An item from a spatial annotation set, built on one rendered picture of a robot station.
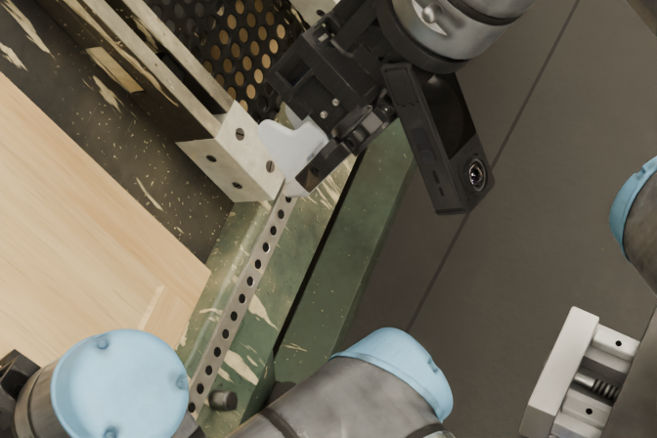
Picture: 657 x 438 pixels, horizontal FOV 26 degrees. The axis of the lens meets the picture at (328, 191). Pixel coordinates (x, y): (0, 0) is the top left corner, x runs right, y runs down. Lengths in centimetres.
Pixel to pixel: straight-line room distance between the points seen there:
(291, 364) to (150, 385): 163
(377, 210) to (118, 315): 104
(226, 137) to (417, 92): 83
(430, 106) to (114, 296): 82
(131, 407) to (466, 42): 29
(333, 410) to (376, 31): 24
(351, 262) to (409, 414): 168
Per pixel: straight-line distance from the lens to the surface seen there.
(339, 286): 255
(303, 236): 184
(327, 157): 94
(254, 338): 178
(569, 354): 162
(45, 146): 160
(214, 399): 171
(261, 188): 176
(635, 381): 157
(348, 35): 92
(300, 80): 93
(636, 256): 145
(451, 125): 92
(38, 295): 159
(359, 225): 260
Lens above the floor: 246
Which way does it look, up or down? 60 degrees down
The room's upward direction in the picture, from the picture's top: straight up
